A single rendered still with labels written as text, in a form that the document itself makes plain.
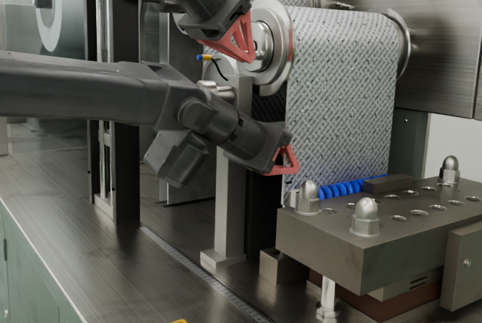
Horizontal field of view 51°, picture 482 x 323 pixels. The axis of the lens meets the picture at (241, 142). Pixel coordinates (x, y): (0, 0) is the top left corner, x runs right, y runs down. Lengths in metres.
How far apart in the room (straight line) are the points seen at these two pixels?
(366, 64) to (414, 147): 0.23
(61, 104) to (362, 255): 0.37
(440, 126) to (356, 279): 3.20
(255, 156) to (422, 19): 0.45
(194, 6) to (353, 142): 0.35
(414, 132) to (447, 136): 2.76
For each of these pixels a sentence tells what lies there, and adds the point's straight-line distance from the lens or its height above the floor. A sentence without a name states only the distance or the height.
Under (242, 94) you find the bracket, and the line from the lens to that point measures 0.78.
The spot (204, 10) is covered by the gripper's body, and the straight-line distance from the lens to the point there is 0.68.
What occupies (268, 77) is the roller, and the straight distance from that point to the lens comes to 0.76.
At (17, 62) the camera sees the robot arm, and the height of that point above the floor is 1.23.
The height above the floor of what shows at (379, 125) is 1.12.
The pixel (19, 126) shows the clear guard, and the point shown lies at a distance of 1.66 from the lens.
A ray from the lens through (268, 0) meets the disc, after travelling 0.78.
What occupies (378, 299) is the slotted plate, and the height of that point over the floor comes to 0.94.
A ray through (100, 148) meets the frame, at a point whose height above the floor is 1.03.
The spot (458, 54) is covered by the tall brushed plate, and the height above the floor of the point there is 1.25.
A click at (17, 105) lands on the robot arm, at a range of 0.51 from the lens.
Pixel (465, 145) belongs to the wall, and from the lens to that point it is 3.70.
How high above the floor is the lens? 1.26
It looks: 12 degrees down
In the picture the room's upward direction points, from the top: 2 degrees clockwise
